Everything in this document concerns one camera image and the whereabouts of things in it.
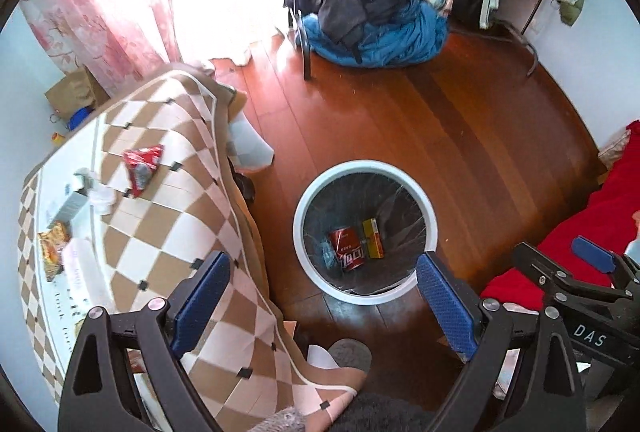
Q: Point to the brown paper bag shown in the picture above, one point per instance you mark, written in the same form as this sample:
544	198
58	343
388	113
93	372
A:
74	91

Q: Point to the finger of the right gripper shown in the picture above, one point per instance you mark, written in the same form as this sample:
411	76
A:
621	269
562	286

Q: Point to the blue dark clothes pile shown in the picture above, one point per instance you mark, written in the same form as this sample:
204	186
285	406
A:
374	33

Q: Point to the dark fuzzy trouser leg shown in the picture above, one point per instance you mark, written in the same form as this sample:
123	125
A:
380	413

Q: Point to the red blanket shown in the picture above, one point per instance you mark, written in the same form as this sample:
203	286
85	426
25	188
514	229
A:
607	220

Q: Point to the white plastic storage box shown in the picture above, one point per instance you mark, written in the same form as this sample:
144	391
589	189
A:
246	148

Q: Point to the small yellow orange bottle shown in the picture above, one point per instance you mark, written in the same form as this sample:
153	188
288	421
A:
57	139

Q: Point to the white round trash bin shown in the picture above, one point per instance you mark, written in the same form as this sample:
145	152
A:
358	230

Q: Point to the grey slipper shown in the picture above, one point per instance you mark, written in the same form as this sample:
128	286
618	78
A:
351	353

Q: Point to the red snack bag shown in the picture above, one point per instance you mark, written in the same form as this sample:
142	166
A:
141	165

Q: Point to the blue lidded white jar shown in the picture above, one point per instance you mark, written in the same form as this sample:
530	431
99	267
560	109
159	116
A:
79	117

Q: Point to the small blue white box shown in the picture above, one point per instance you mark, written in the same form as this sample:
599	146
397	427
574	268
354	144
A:
70	194

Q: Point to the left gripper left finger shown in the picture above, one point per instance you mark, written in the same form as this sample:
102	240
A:
100	393

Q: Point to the orange yellow noodle packet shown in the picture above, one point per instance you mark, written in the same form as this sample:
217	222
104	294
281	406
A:
52	243

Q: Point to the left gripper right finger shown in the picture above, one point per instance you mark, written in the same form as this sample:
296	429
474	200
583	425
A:
519	371

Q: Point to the black clothes rack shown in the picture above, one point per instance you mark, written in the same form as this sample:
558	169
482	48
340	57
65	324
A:
300	38

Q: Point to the yellow packet in bin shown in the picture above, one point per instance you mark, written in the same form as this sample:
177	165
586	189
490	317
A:
373	239

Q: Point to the checkered brown table cloth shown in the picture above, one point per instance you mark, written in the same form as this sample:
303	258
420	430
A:
246	366

